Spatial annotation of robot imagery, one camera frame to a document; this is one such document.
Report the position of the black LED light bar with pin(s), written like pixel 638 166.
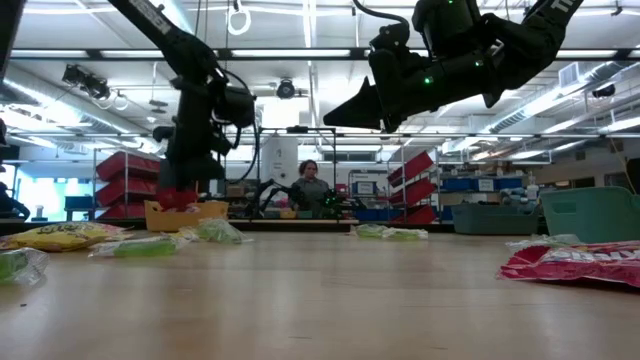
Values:
pixel 300 53

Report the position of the white pillar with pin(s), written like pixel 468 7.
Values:
pixel 280 155

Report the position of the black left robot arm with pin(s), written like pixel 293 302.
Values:
pixel 165 35

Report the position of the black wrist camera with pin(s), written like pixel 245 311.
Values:
pixel 237 106
pixel 445 25

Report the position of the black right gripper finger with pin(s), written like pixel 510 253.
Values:
pixel 365 110

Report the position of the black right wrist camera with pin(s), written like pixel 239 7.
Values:
pixel 445 25

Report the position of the small black ceiling camera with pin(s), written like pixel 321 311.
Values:
pixel 605 91

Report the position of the black background robot arm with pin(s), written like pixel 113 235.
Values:
pixel 332 202
pixel 267 192

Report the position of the clear green candy pack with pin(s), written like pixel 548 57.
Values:
pixel 140 247
pixel 220 231
pixel 20 265
pixel 390 233
pixel 542 242

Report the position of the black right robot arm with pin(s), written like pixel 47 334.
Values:
pixel 540 30

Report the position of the red storage bin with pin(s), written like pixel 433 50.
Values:
pixel 120 211
pixel 417 192
pixel 422 216
pixel 125 192
pixel 411 168
pixel 127 167

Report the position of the person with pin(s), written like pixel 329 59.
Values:
pixel 310 187

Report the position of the small monitor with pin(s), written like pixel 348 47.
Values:
pixel 365 188

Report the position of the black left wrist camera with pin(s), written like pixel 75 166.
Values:
pixel 237 106

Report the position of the light teal plastic bin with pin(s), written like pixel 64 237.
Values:
pixel 592 215

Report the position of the yellow candy pack purple edge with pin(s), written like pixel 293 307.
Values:
pixel 60 236

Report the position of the wooden work table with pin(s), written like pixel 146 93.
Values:
pixel 300 222

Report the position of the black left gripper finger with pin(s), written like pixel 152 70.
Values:
pixel 190 175

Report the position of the orange plastic bin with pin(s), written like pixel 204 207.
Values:
pixel 170 220

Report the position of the blue storage crates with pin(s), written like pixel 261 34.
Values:
pixel 460 185

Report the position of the red Skittles candy pack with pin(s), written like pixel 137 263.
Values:
pixel 177 199
pixel 575 265

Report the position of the black hanging camera cluster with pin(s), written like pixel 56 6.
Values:
pixel 82 80

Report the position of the round black hanging camera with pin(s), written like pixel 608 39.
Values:
pixel 286 89

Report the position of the dark teal plastic bin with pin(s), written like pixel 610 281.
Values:
pixel 495 220

